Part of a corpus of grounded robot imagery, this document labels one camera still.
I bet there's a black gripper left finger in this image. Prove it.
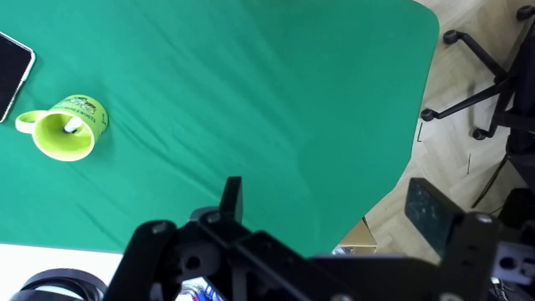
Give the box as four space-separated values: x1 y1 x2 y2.
106 176 310 301

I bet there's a lime green mug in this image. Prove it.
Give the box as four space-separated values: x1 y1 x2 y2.
14 94 111 165

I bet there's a brown cardboard box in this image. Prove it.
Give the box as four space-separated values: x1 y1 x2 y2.
340 218 378 252

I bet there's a black coiled cable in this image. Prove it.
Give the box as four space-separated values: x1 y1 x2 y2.
9 268 109 301

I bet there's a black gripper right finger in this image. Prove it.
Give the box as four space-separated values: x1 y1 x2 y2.
405 178 500 301

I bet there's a black smartphone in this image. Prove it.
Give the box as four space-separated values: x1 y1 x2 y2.
0 31 37 125

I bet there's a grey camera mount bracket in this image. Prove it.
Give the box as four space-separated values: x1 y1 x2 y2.
492 240 535 287

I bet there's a green table cloth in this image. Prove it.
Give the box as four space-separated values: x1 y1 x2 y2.
0 0 442 260

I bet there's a black office chair base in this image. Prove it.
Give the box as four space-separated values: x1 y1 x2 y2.
420 6 535 191

